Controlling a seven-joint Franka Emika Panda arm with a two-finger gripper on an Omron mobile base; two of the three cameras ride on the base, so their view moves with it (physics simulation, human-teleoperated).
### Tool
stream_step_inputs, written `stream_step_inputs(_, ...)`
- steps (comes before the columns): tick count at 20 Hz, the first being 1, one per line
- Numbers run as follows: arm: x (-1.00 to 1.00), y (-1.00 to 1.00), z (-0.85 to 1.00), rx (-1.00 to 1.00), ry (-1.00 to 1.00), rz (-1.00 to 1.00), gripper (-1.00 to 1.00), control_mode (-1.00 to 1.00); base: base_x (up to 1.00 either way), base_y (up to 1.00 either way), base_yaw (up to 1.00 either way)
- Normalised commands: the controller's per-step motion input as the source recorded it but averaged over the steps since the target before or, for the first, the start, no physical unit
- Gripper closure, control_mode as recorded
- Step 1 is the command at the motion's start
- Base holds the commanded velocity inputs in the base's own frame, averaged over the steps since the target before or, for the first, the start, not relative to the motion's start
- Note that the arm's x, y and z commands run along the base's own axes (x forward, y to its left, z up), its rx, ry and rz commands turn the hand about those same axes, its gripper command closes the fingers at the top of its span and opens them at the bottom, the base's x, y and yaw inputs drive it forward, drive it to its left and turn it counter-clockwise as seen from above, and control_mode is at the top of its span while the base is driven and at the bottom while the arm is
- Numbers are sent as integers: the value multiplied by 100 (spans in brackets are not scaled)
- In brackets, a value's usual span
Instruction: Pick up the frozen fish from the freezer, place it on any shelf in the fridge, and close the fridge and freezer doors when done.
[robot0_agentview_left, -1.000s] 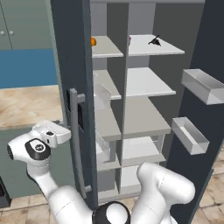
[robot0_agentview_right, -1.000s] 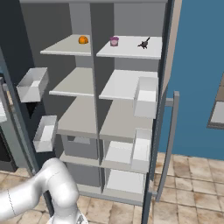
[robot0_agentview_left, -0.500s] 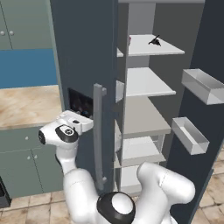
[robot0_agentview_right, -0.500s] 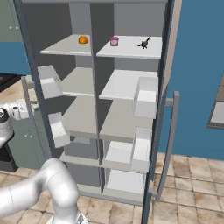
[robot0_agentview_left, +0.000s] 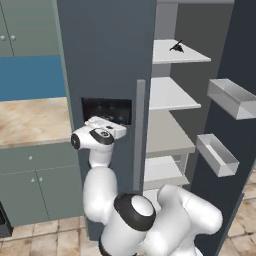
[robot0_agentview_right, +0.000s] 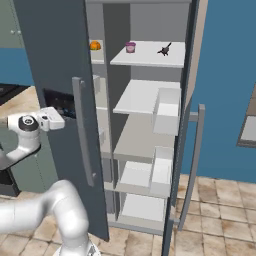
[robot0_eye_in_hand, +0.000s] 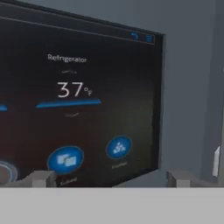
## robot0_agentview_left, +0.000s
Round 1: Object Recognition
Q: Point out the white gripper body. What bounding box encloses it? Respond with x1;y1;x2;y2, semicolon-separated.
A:
84;115;128;140

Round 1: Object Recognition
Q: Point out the grey fridge shelf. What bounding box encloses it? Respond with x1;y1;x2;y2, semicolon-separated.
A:
145;110;197;159

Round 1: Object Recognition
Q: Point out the white fridge shelf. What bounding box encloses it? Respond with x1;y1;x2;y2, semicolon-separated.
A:
143;155;191;191
148;76;202;112
152;38;212;65

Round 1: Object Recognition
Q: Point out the dark fridge door with dispenser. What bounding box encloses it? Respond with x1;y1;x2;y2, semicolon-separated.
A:
55;0;158;242

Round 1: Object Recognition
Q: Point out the small black fish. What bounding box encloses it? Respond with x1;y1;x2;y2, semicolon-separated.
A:
169;39;185;54

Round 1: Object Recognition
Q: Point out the grey fridge cabinet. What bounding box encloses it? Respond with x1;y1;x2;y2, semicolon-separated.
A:
151;0;236;204

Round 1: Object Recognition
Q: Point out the dark fridge door with bins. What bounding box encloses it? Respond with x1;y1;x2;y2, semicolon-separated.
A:
189;0;256;256

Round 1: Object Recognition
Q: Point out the green drawer front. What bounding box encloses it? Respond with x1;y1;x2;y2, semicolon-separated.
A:
0;141;80;176

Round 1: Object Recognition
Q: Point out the green base cupboard door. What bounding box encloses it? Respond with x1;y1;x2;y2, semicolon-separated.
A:
35;163;85;222
0;170;51;228

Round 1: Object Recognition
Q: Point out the small grey door bin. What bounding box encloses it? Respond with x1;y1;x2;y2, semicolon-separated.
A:
195;133;241;178

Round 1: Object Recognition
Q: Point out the large grey door bin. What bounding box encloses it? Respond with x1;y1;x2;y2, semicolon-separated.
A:
206;78;256;121

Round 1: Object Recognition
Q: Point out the black appliance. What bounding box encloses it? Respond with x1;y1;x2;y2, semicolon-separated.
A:
0;201;14;239

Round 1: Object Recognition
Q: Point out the grey fridge door handle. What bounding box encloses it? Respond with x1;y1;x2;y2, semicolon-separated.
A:
132;79;147;193

